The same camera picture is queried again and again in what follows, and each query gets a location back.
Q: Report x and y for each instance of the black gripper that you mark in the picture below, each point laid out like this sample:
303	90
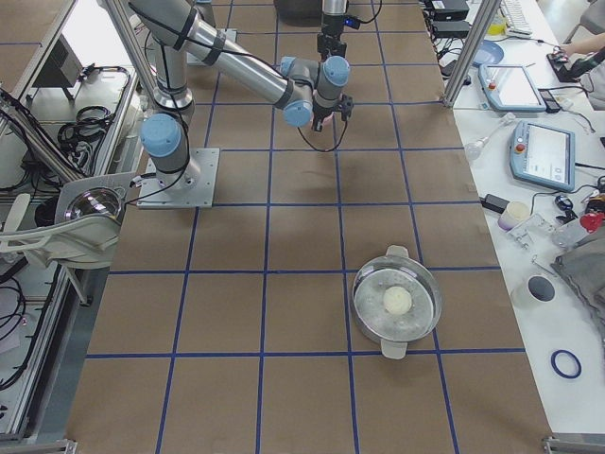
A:
322	114
331	37

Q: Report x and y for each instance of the pink bowl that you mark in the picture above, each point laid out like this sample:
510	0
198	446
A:
329	106

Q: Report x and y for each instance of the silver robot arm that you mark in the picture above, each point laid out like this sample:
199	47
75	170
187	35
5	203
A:
333	17
307	92

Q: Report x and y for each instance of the blue plate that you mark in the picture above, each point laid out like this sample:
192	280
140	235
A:
489	52

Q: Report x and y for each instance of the glass bowl on chair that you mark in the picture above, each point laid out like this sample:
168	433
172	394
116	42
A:
98	200

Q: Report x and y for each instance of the upper teach pendant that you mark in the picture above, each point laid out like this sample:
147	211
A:
509	88

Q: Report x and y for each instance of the teach pendant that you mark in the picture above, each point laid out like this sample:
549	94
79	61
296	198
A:
543	155
509	88

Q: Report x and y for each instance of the steel pot with glass lid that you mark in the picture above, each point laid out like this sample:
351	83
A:
395	301

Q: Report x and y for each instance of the white purple cup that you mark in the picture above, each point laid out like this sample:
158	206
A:
514	213

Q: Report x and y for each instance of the lower teach pendant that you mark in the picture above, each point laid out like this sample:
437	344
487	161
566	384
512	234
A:
543	155

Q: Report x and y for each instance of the grey folded cloth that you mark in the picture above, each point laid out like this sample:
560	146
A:
582	269

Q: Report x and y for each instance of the aluminium frame post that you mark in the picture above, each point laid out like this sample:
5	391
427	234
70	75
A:
483	18

